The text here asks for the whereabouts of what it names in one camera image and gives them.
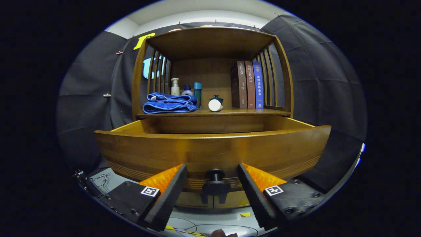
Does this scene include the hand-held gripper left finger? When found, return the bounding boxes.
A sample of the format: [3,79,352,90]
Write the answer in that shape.
[99,164,188,232]

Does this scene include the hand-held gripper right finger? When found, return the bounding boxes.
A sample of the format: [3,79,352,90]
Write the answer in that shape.
[237,163,327,231]

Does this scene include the wooden drawer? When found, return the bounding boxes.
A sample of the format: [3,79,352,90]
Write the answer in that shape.
[94,116,332,208]

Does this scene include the white green tube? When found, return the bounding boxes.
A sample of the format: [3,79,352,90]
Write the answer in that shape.
[208,99,224,112]

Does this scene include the wooden cabinet door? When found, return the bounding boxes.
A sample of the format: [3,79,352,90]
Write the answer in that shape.
[175,190,215,209]
[214,190,250,208]

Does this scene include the wooden countertop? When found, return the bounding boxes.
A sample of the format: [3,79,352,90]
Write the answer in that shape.
[136,108,291,119]

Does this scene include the wooden cabinet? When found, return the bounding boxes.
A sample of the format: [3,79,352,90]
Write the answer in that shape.
[132,27,294,209]

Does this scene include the blue folded towel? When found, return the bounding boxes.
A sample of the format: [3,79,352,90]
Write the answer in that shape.
[143,92,198,114]

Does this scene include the teal bottle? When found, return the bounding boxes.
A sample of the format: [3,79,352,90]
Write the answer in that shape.
[193,82,202,109]

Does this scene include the blue book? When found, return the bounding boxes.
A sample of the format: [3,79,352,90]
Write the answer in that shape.
[252,62,264,109]

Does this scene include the reddish brown book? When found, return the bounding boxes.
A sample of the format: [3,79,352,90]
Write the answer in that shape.
[244,61,256,109]

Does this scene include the dark brown book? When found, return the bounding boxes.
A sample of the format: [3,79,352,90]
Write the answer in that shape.
[230,61,247,109]

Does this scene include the black backdrop cloth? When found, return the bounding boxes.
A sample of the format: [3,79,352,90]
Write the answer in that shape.
[56,13,367,195]

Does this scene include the thin floor cable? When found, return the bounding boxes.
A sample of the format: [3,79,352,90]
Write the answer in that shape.
[164,217,259,237]

